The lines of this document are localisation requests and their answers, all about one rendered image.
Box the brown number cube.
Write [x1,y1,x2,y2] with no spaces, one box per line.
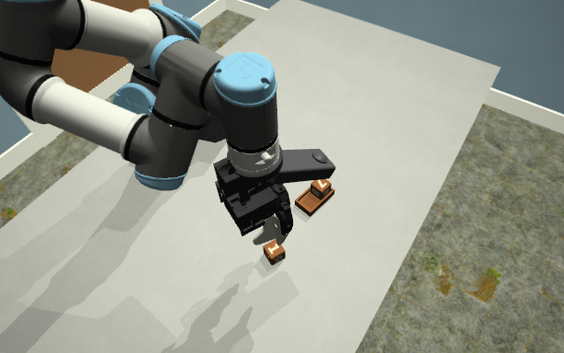
[310,179,332,200]
[263,239,286,266]

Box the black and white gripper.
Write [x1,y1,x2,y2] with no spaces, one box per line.
[213,145,293,245]

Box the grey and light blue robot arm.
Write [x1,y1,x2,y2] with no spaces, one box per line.
[0,0,279,191]

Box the orange wooden tray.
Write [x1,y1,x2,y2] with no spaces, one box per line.
[295,187,334,216]

